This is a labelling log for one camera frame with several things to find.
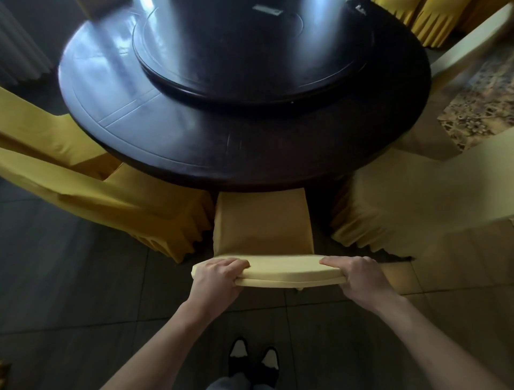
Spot person's left hand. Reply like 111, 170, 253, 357
186, 258, 251, 321

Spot person's right hand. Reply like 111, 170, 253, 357
319, 256, 401, 315

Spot yellow covered chair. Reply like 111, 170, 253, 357
191, 188, 348, 292
0, 85, 215, 264
330, 128, 514, 264
371, 0, 514, 50

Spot person's right forearm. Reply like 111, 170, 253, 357
371, 294, 512, 390

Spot person's left forearm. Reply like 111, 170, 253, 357
101, 299, 210, 390

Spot person's left shoe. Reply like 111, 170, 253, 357
228, 338, 250, 380

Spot person's shoe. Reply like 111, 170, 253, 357
228, 338, 250, 380
257, 346, 279, 388

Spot person's right shoe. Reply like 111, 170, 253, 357
257, 346, 279, 388

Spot person's grey trouser legs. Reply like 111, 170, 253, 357
206, 373, 278, 390

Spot dark round dining table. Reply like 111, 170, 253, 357
58, 0, 432, 193

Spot dark round turntable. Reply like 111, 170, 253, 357
132, 0, 376, 106

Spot patterned carpet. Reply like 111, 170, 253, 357
437, 48, 514, 151

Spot grey curtain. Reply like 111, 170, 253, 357
0, 0, 55, 87

